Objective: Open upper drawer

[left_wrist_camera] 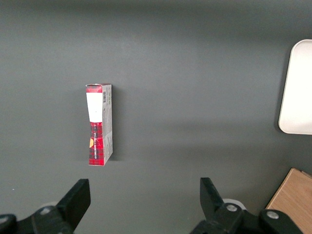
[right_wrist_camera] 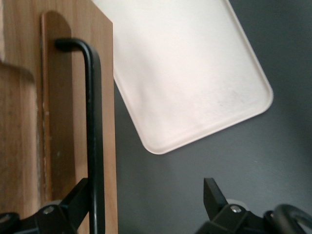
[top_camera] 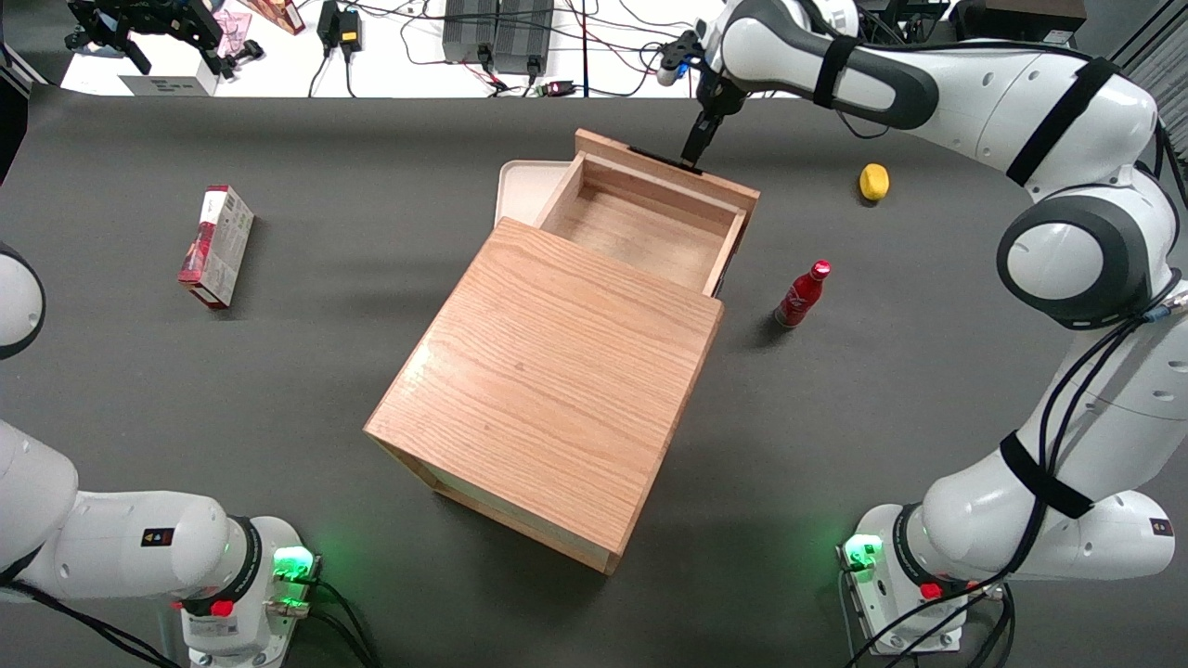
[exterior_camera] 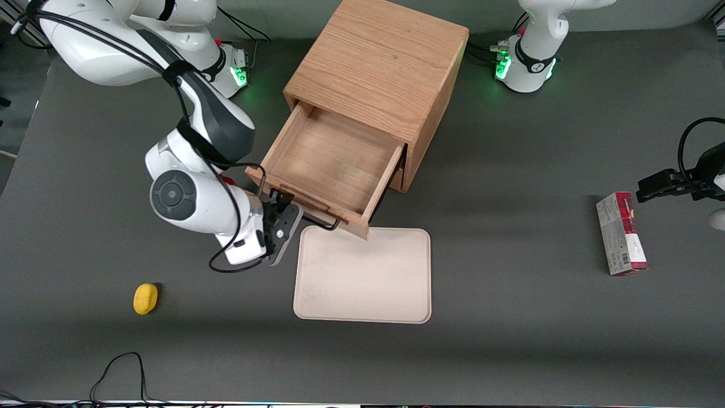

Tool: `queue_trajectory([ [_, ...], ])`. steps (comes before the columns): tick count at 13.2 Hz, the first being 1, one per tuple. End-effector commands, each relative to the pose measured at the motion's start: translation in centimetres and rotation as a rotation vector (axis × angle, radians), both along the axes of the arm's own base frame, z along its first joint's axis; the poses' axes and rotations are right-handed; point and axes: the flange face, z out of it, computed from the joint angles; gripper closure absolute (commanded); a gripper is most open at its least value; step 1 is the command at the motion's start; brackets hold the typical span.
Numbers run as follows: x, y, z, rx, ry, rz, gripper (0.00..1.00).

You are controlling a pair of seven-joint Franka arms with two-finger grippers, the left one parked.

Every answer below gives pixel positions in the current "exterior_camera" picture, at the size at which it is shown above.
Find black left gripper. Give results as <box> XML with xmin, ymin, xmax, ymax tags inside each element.
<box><xmin>636</xmin><ymin>144</ymin><xmax>725</xmax><ymax>203</ymax></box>

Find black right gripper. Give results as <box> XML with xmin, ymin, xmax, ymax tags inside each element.
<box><xmin>261</xmin><ymin>189</ymin><xmax>295</xmax><ymax>260</ymax></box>

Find long black metal drawer handle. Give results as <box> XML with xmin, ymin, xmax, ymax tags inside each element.
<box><xmin>262</xmin><ymin>181</ymin><xmax>341</xmax><ymax>232</ymax></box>

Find wooden drawer with long handle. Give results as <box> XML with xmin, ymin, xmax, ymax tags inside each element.
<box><xmin>245</xmin><ymin>102</ymin><xmax>407</xmax><ymax>240</ymax></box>

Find wooden two-drawer cabinet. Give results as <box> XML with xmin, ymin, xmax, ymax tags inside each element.
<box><xmin>283</xmin><ymin>0</ymin><xmax>470</xmax><ymax>194</ymax></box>

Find grey and red carton box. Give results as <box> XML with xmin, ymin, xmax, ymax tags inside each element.
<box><xmin>595</xmin><ymin>192</ymin><xmax>649</xmax><ymax>277</ymax></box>

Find beige rectangular tray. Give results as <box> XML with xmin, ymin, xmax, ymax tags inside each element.
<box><xmin>293</xmin><ymin>225</ymin><xmax>432</xmax><ymax>325</ymax></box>

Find yellow lemon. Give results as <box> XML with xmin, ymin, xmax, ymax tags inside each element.
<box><xmin>133</xmin><ymin>283</ymin><xmax>159</xmax><ymax>316</ymax></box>

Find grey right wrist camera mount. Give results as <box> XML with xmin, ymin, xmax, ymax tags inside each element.
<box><xmin>266</xmin><ymin>203</ymin><xmax>304</xmax><ymax>267</ymax></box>

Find black looped cable at left gripper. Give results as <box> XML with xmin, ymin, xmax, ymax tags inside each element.
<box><xmin>677</xmin><ymin>117</ymin><xmax>725</xmax><ymax>183</ymax></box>

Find black cable along right arm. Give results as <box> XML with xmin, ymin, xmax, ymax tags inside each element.
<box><xmin>11</xmin><ymin>0</ymin><xmax>268</xmax><ymax>274</ymax></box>

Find black cables at right arm base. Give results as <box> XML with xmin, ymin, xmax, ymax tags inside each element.
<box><xmin>215</xmin><ymin>6</ymin><xmax>272</xmax><ymax>71</ymax></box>

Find black cables at arm base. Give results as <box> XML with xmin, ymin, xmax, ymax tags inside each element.
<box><xmin>215</xmin><ymin>6</ymin><xmax>272</xmax><ymax>71</ymax></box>
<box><xmin>464</xmin><ymin>11</ymin><xmax>530</xmax><ymax>66</ymax></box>

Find black cables at left arm base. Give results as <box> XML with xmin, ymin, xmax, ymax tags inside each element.
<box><xmin>464</xmin><ymin>11</ymin><xmax>530</xmax><ymax>66</ymax></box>

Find black looped cable on table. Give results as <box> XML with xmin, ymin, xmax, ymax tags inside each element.
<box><xmin>0</xmin><ymin>351</ymin><xmax>170</xmax><ymax>408</ymax></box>

